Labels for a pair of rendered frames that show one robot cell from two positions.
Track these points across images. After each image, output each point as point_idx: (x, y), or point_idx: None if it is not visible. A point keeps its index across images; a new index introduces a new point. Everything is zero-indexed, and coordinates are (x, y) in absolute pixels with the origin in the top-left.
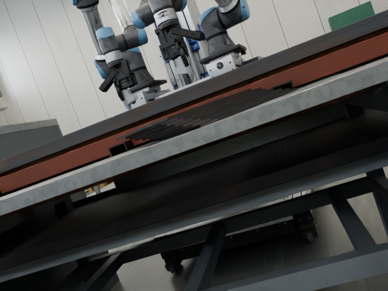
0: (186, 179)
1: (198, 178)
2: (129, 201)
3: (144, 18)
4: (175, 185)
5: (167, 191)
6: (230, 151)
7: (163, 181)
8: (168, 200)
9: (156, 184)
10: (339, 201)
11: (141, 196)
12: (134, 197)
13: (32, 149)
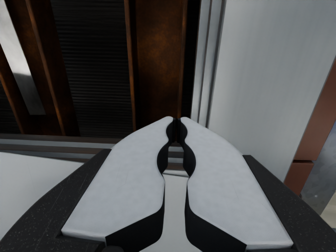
0: (130, 111)
1: (101, 132)
2: (84, 6)
3: None
4: (102, 98)
5: (71, 93)
6: None
7: (194, 53)
8: (7, 111)
9: (190, 36)
10: None
11: (95, 32)
12: (111, 9)
13: None
